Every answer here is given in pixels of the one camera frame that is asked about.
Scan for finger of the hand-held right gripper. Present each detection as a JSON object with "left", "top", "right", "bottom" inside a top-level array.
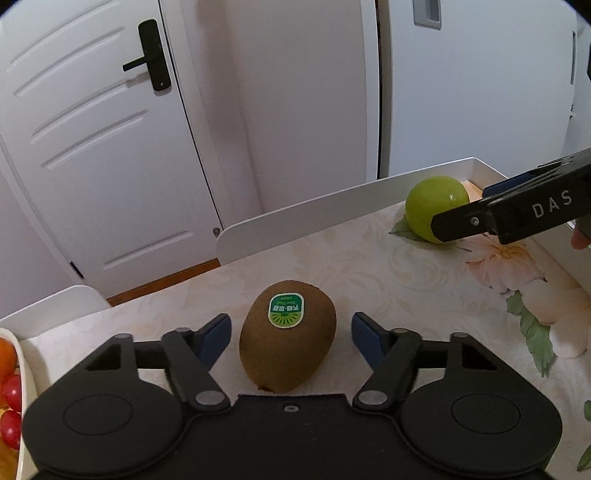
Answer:
[
  {"left": 430, "top": 196, "right": 500, "bottom": 244},
  {"left": 482, "top": 148, "right": 591, "bottom": 199}
]

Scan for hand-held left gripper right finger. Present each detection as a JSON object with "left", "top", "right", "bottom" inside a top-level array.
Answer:
[{"left": 351, "top": 312, "right": 502, "bottom": 411}]

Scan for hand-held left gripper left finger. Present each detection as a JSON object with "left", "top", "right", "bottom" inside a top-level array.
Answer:
[{"left": 83, "top": 313, "right": 232, "bottom": 413}]

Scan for large green apple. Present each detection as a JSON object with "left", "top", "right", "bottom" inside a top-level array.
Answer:
[{"left": 405, "top": 176, "right": 471, "bottom": 245}]

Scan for brown kiwi with green sticker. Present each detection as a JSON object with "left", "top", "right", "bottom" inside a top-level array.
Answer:
[{"left": 239, "top": 280, "right": 338, "bottom": 394}]

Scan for cream oval plate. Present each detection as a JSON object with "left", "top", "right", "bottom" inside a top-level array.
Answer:
[{"left": 0, "top": 327, "right": 39, "bottom": 480}]

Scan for medium orange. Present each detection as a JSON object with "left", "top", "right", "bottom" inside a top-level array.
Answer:
[{"left": 0, "top": 338, "right": 20, "bottom": 380}]

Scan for red tomato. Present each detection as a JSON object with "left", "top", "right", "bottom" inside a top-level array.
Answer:
[
  {"left": 0, "top": 410, "right": 23, "bottom": 451},
  {"left": 2, "top": 374, "right": 24, "bottom": 412}
]

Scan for person's right hand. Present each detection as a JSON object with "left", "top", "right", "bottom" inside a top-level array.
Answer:
[{"left": 570, "top": 217, "right": 591, "bottom": 251}]

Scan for white sliding door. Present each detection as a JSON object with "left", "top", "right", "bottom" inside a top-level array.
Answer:
[{"left": 387, "top": 0, "right": 579, "bottom": 180}]

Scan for white rimmed table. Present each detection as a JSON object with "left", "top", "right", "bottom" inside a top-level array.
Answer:
[{"left": 0, "top": 157, "right": 591, "bottom": 344}]

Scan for white panelled door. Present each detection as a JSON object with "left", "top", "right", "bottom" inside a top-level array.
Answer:
[{"left": 0, "top": 0, "right": 234, "bottom": 303}]

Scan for grey recessed handle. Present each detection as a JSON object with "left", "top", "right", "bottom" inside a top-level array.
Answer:
[{"left": 412, "top": 0, "right": 442, "bottom": 27}]

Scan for black door handle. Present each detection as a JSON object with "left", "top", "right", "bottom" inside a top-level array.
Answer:
[{"left": 122, "top": 19, "right": 172, "bottom": 91}]

